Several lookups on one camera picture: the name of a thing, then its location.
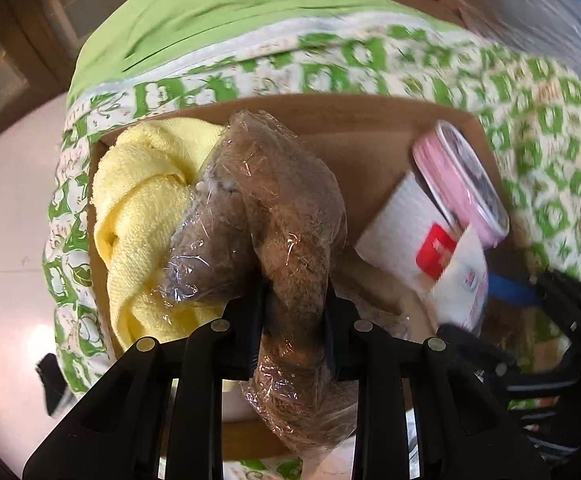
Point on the large plastic bag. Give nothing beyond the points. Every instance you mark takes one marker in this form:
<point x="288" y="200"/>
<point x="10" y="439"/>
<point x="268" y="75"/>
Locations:
<point x="535" y="5"/>

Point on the yellow towel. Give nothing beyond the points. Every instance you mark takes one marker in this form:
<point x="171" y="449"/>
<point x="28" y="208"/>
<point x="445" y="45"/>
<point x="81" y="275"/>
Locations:
<point x="135" y="210"/>

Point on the white packet with red label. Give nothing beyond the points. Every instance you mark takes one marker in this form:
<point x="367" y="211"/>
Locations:
<point x="400" y="225"/>

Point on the black shoe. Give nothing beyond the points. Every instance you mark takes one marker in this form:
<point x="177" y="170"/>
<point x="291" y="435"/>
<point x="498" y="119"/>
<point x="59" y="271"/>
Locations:
<point x="50" y="375"/>

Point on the plain green sheet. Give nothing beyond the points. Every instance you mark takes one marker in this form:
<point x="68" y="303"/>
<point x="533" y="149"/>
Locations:
<point x="220" y="20"/>

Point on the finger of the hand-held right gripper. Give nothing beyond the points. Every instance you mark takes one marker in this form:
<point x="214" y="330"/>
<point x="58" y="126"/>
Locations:
<point x="470" y="342"/>
<point x="560" y="295"/>

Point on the green and white printed quilt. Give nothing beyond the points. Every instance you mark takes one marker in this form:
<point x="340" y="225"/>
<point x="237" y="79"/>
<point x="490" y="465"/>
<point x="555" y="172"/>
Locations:
<point x="320" y="75"/>

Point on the wooden glass-door cabinet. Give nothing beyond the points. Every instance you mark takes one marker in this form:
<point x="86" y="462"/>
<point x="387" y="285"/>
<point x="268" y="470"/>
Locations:
<point x="20" y="35"/>

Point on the shallow cardboard tray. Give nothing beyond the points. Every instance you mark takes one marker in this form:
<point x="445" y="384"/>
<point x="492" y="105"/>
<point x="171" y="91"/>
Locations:
<point x="370" y="125"/>

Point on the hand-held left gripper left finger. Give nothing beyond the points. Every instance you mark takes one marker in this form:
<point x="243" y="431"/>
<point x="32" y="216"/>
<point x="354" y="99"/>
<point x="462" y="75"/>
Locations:
<point x="243" y="345"/>

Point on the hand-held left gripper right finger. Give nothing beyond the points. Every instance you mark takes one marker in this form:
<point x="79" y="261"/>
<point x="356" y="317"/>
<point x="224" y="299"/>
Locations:
<point x="338" y="345"/>

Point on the brown fabric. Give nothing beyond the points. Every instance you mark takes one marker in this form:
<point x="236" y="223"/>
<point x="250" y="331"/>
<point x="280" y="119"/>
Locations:
<point x="280" y="210"/>

